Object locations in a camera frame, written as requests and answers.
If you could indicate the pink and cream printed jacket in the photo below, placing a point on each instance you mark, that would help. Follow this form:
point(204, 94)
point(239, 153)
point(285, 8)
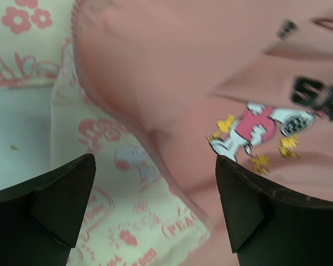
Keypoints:
point(156, 91)

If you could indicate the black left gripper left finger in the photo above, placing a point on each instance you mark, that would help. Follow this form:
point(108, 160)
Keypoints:
point(40, 219)

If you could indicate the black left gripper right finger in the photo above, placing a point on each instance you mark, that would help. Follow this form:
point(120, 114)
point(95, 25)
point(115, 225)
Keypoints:
point(269, 224)

